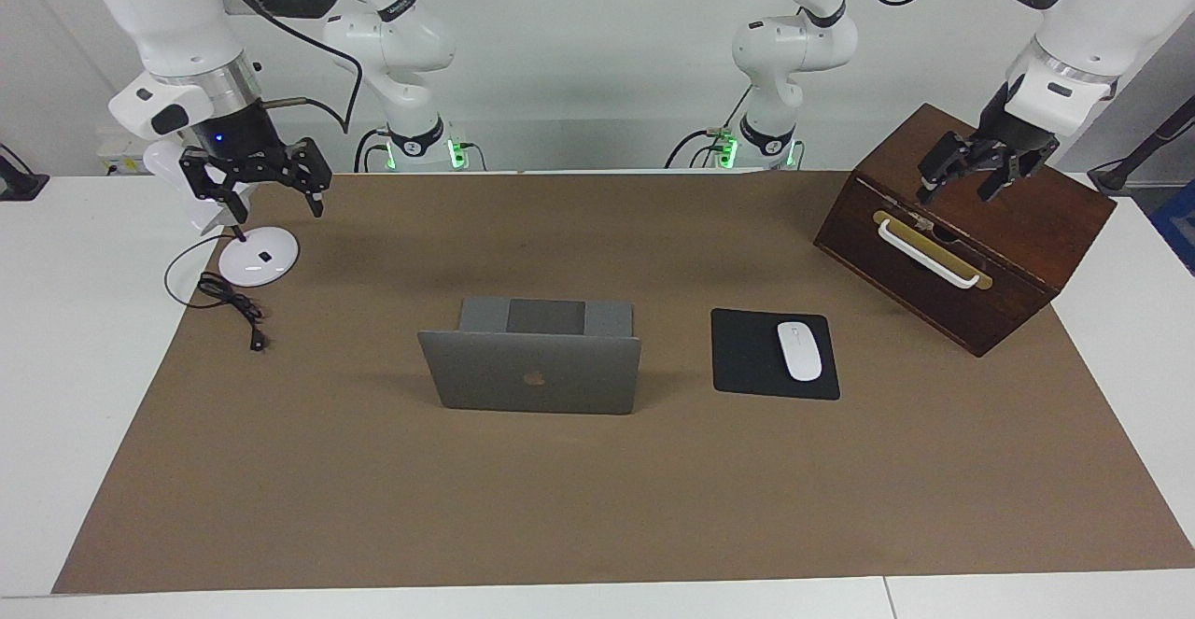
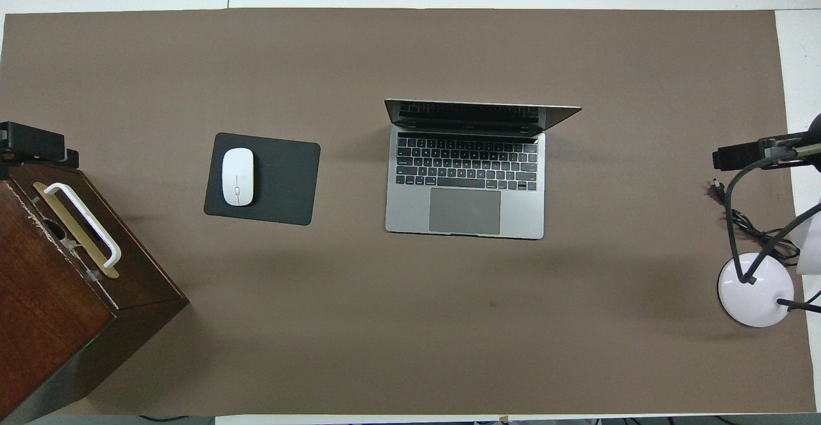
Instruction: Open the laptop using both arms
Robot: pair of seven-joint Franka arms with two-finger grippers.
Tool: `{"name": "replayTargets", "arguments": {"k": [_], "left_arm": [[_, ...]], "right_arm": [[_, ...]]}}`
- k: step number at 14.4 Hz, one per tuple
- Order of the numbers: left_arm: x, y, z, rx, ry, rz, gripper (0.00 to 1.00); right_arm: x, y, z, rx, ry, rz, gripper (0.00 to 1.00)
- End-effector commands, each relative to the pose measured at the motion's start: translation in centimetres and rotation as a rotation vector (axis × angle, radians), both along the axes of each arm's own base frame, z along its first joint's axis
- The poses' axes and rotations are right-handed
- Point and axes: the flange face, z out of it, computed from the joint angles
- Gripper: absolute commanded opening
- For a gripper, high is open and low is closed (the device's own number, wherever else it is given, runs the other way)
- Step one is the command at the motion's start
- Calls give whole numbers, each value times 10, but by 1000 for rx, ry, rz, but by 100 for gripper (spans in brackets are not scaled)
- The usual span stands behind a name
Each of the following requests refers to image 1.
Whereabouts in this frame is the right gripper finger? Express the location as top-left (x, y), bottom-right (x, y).
top-left (180, 148), bottom-right (246, 226)
top-left (285, 138), bottom-right (333, 218)

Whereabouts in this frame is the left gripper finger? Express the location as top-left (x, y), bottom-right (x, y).
top-left (917, 132), bottom-right (977, 204)
top-left (977, 152), bottom-right (1039, 203)

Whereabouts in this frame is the silver grey laptop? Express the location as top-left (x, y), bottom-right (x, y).
top-left (417, 297), bottom-right (643, 416)

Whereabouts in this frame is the dark brown wooden box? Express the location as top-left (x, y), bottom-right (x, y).
top-left (813, 103), bottom-right (1118, 359)

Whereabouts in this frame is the white desk lamp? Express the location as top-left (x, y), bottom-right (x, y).
top-left (142, 138), bottom-right (301, 288)

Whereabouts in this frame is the black stand leg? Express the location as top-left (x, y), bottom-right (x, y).
top-left (1088, 94), bottom-right (1195, 195)

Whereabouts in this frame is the blue object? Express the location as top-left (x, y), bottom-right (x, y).
top-left (1148, 180), bottom-right (1195, 276)

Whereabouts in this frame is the black clamp object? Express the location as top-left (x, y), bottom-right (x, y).
top-left (0, 143), bottom-right (49, 202)

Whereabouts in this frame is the white computer mouse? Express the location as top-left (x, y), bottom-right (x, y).
top-left (777, 321), bottom-right (823, 383)

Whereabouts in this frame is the black mouse pad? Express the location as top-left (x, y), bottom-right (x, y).
top-left (710, 308), bottom-right (841, 401)

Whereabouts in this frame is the brown table mat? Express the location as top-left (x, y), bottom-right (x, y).
top-left (51, 171), bottom-right (1195, 595)

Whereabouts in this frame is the black arm base cable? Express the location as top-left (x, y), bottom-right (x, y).
top-left (665, 87), bottom-right (752, 169)
top-left (353, 129), bottom-right (393, 174)

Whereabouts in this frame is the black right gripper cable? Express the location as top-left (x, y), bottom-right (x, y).
top-left (210, 0), bottom-right (363, 134)

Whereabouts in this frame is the gold handle plate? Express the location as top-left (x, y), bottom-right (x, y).
top-left (872, 210), bottom-right (994, 291)

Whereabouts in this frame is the white wall socket strip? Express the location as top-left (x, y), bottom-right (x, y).
top-left (96, 129), bottom-right (188, 176)

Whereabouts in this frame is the white box handle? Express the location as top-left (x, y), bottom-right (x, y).
top-left (878, 218), bottom-right (982, 289)

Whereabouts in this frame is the black lamp power cable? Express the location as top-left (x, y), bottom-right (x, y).
top-left (164, 234), bottom-right (269, 353)

